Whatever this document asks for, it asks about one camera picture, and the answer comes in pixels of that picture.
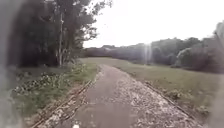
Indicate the group of tall trees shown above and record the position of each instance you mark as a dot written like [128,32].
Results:
[50,30]

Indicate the row of distant trees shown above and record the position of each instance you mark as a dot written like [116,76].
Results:
[173,53]

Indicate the grass verge with weeds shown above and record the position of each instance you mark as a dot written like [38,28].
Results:
[43,90]

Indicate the grey leaf-strewn asphalt path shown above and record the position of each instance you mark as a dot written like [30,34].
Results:
[110,100]

